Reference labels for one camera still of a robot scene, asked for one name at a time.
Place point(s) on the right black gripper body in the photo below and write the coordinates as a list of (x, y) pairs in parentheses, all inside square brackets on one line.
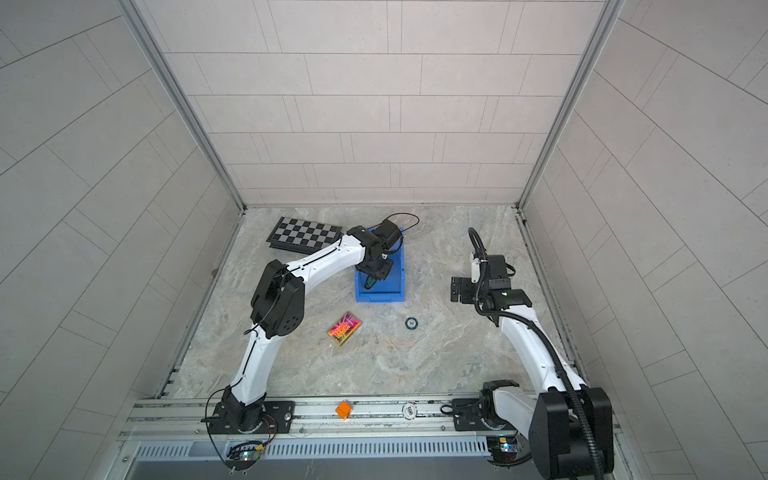
[(485, 291)]

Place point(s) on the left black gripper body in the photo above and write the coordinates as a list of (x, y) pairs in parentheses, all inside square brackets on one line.
[(380, 269)]

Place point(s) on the green handled screwdriver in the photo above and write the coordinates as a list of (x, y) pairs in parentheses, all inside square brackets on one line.
[(370, 282)]

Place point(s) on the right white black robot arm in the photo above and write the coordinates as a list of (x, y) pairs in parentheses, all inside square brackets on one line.
[(566, 423)]

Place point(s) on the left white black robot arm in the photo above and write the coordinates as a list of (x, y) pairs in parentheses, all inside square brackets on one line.
[(278, 308)]

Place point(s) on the blue plastic bin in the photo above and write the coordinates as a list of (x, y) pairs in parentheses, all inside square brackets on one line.
[(390, 290)]

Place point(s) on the small black tape roll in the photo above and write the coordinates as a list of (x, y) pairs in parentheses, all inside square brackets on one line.
[(411, 323)]

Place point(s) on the colourful holographic card box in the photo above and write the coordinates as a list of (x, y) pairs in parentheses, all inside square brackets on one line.
[(344, 328)]

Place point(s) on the black white checkerboard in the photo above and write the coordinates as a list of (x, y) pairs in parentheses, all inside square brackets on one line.
[(303, 236)]

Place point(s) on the orange cube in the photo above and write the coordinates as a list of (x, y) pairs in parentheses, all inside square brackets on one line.
[(344, 410)]

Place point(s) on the right circuit board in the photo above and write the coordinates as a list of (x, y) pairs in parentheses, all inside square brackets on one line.
[(505, 451)]

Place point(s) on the circuit board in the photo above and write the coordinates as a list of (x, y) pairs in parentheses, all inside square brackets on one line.
[(243, 456), (505, 451)]

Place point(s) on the left circuit board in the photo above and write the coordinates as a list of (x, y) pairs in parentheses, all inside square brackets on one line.
[(243, 456)]

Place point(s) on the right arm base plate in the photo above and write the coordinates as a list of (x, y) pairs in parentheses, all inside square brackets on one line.
[(474, 415)]

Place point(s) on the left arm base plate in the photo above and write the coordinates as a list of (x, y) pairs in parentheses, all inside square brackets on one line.
[(273, 417)]

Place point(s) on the aluminium mounting rail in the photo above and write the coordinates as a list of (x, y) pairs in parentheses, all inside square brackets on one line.
[(315, 417)]

